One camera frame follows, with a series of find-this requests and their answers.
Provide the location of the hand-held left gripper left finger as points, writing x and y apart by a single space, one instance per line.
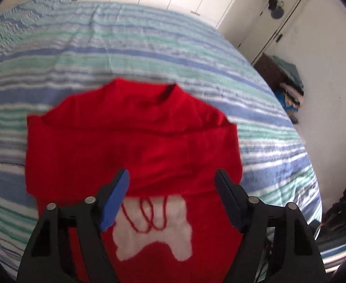
117 200

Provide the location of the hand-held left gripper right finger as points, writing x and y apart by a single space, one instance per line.
229 203

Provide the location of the red sweater with white rabbit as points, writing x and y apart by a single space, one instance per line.
131 141

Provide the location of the pile of mixed clothes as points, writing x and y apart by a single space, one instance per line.
289 101

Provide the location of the teal folded cloth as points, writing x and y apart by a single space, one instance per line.
290 70

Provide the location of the blue green striped bedspread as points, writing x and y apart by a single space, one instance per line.
131 47

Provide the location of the white door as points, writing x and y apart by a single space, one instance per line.
267 35

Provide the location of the dark hanging bag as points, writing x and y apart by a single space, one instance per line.
276 8

